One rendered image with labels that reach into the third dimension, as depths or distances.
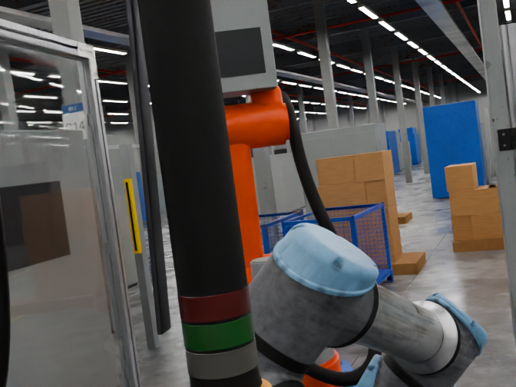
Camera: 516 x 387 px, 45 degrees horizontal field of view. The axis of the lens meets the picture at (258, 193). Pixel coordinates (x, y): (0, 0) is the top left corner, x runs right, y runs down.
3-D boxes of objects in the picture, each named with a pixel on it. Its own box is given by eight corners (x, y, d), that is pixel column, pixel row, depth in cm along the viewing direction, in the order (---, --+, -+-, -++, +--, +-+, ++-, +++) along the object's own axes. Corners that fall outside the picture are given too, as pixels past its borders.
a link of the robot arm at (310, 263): (400, 361, 115) (210, 300, 75) (450, 296, 114) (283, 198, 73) (451, 408, 107) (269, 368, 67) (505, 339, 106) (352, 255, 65)
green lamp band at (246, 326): (195, 357, 28) (191, 329, 27) (176, 340, 31) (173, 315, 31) (266, 340, 29) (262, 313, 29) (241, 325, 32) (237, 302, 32)
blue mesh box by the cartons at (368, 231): (289, 308, 702) (278, 221, 697) (327, 282, 814) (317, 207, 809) (366, 307, 663) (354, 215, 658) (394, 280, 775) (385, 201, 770)
